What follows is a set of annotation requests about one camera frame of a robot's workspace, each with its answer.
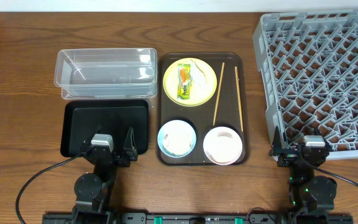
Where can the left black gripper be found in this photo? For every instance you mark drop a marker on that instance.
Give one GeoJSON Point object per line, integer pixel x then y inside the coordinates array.
{"type": "Point", "coordinates": [111, 155]}

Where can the white cup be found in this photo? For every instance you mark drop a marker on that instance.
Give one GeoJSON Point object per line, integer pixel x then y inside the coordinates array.
{"type": "Point", "coordinates": [224, 134]}

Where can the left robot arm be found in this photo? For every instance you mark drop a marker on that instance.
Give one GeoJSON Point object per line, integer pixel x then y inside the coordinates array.
{"type": "Point", "coordinates": [93, 190]}

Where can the green yellow snack wrapper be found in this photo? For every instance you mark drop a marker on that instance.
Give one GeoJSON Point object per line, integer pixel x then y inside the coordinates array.
{"type": "Point", "coordinates": [184, 81]}

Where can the clear plastic bin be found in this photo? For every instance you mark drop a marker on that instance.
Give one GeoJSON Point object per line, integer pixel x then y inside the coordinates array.
{"type": "Point", "coordinates": [107, 73]}

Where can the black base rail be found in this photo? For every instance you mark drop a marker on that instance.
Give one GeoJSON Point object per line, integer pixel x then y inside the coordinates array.
{"type": "Point", "coordinates": [141, 218]}

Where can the dark brown serving tray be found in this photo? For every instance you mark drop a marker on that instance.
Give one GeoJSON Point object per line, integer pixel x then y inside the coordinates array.
{"type": "Point", "coordinates": [201, 117]}

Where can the pink bowl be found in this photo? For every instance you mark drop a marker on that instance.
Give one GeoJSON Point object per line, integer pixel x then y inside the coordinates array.
{"type": "Point", "coordinates": [222, 151]}

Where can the light blue bowl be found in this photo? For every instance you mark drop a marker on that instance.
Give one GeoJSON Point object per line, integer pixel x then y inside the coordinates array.
{"type": "Point", "coordinates": [181, 125]}

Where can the grey dishwasher rack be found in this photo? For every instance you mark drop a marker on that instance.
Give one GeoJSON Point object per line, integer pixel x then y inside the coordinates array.
{"type": "Point", "coordinates": [309, 67]}

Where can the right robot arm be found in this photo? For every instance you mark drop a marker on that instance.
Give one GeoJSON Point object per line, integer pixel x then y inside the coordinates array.
{"type": "Point", "coordinates": [312, 195]}

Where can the yellow plate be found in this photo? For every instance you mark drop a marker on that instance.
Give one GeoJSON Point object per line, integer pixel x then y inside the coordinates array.
{"type": "Point", "coordinates": [197, 96]}

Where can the black tray bin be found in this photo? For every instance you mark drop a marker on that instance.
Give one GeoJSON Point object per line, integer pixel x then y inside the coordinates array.
{"type": "Point", "coordinates": [83, 119]}

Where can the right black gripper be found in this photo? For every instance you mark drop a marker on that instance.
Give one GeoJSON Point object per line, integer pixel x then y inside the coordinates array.
{"type": "Point", "coordinates": [295, 155]}

